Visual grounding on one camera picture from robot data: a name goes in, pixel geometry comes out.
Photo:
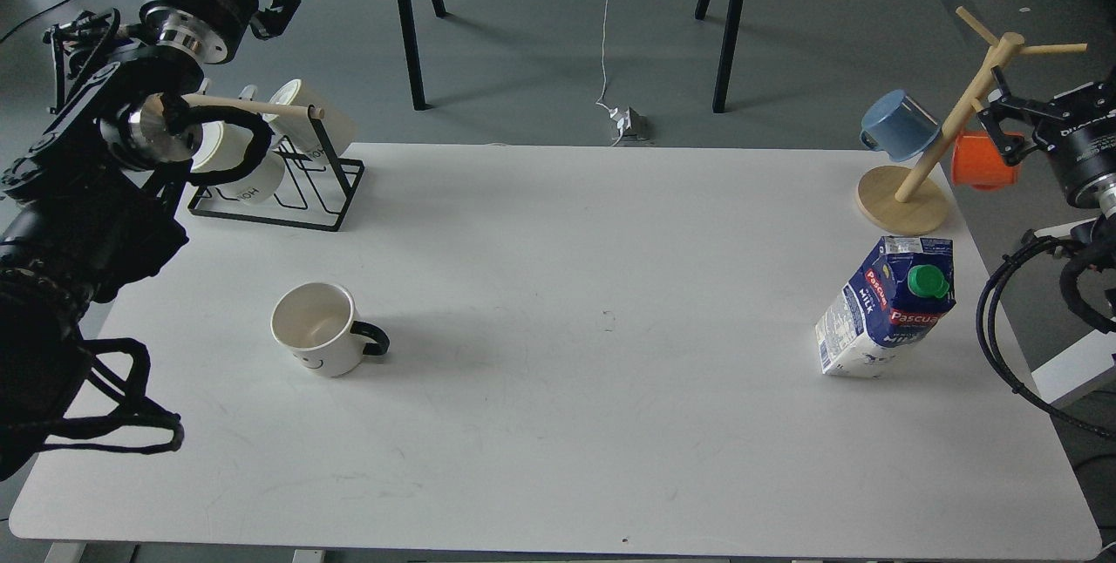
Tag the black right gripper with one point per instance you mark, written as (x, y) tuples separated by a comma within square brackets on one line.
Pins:
[(1079, 142)]

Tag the blue white milk carton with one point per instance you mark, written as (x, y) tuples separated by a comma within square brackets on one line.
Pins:
[(902, 289)]

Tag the white smiley mug black handle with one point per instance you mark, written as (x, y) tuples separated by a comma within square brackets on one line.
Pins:
[(319, 325)]

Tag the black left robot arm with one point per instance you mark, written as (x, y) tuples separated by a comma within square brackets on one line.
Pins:
[(97, 197)]

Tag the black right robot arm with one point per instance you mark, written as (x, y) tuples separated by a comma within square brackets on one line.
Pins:
[(1094, 245)]

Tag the orange hanging mug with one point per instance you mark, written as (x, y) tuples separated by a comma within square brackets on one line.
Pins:
[(976, 163)]

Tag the blue hanging mug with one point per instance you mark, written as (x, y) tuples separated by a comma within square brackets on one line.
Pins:
[(898, 126)]

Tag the wooden mug tree stand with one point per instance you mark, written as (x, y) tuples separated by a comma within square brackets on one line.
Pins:
[(902, 200)]

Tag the white mug rear on rack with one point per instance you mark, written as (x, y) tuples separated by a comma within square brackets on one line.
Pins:
[(339, 127)]

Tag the white mug on rack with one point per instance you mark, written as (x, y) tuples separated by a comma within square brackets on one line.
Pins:
[(339, 127), (223, 147)]

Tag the white mug front on rack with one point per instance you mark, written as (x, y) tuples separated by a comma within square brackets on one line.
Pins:
[(223, 147)]

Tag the white stand base right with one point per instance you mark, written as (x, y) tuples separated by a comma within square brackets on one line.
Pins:
[(1082, 368)]

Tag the black table legs right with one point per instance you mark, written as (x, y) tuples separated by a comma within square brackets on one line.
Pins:
[(728, 23)]

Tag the white power adapter on floor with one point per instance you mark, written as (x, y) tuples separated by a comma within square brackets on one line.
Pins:
[(630, 126)]

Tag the black wire mug rack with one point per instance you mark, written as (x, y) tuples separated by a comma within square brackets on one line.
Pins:
[(312, 195)]

